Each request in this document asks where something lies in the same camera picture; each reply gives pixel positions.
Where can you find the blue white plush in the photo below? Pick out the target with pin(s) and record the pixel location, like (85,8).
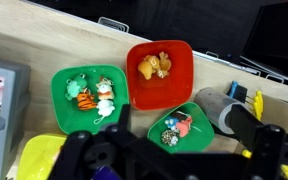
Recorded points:
(171,123)

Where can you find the orange tiger plush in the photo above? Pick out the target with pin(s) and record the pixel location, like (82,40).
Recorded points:
(85,101)

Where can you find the white orange cow plush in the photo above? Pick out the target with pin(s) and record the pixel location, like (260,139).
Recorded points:
(104,89)

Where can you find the leopard spotted plush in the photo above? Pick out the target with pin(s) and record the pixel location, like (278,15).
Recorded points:
(169,137)

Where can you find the grey plastic tub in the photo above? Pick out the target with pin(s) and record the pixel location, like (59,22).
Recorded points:
(14,101)

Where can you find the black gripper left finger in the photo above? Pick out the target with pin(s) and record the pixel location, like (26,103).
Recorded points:
(124,118)

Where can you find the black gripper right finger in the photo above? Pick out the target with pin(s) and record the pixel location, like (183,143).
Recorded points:
(244,126)

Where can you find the orange dog plush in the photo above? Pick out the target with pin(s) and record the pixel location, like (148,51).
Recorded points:
(149,66)

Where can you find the green frog plush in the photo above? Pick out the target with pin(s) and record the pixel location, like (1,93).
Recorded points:
(75,86)

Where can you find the grey metal cylinder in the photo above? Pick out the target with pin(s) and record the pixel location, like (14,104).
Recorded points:
(217,107)

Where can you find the red bowl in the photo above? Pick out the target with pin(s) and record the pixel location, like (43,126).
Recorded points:
(158,93)

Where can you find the small green bowl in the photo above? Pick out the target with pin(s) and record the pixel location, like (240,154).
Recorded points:
(198,138)

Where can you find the large green bowl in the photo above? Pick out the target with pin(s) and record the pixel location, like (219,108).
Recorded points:
(69,117)

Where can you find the white sheep plush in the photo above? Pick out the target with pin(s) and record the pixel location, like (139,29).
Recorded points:
(105,109)

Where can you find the tan deer plush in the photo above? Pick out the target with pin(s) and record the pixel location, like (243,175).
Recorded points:
(164,65)

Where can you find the pink red plush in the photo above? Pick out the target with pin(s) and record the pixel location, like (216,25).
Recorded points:
(184,126)

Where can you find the yellow bowl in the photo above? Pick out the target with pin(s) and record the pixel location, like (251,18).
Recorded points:
(39,155)

